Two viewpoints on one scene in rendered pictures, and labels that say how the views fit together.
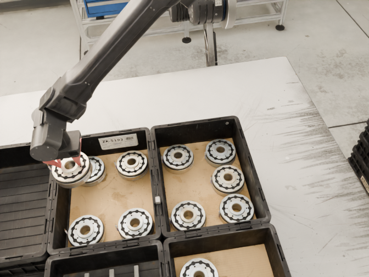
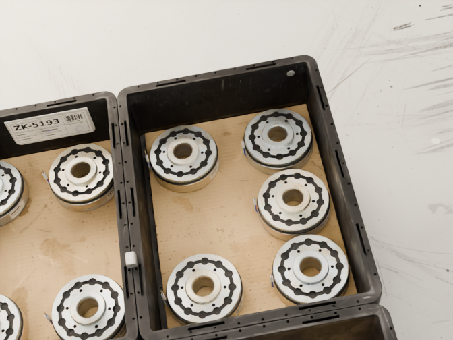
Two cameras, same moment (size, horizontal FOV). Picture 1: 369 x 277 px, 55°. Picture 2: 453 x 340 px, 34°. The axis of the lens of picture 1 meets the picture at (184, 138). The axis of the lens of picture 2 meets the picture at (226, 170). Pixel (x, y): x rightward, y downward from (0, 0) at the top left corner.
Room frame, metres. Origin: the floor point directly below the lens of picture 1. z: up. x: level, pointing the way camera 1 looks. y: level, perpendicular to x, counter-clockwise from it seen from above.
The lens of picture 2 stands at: (0.09, -0.10, 1.78)
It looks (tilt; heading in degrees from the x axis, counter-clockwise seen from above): 57 degrees down; 6
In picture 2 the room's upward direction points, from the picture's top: 10 degrees counter-clockwise
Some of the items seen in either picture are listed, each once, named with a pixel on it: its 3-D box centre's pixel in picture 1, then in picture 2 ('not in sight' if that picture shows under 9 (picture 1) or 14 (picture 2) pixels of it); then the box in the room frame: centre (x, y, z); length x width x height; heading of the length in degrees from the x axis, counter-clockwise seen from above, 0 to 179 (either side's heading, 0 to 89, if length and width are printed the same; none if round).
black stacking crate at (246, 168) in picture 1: (204, 179); (240, 206); (0.62, -0.06, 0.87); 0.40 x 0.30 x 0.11; 6
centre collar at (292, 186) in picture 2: (228, 177); (292, 197); (0.62, -0.13, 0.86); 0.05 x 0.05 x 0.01
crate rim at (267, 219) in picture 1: (204, 170); (237, 187); (0.62, -0.06, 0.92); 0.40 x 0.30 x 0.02; 6
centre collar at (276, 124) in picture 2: (220, 149); (278, 134); (0.73, -0.12, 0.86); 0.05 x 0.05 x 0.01
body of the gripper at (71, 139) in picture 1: (56, 137); not in sight; (0.57, 0.31, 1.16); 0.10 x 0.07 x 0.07; 95
